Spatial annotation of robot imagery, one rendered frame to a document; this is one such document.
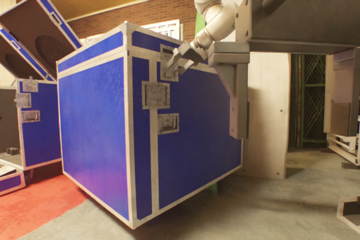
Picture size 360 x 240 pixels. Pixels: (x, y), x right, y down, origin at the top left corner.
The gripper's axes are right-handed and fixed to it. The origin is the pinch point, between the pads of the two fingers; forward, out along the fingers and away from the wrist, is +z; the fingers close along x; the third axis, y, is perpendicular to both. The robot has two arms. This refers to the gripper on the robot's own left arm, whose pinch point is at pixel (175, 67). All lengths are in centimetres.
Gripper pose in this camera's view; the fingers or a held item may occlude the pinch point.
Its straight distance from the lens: 97.4
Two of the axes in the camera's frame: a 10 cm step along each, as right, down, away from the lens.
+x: -6.0, -0.7, -8.0
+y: -3.9, -8.5, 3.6
